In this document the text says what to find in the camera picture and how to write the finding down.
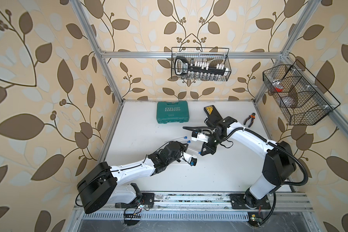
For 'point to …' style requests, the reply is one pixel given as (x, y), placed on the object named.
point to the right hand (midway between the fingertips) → (202, 152)
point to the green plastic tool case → (172, 111)
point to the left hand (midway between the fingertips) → (184, 140)
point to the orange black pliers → (253, 116)
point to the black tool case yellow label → (213, 115)
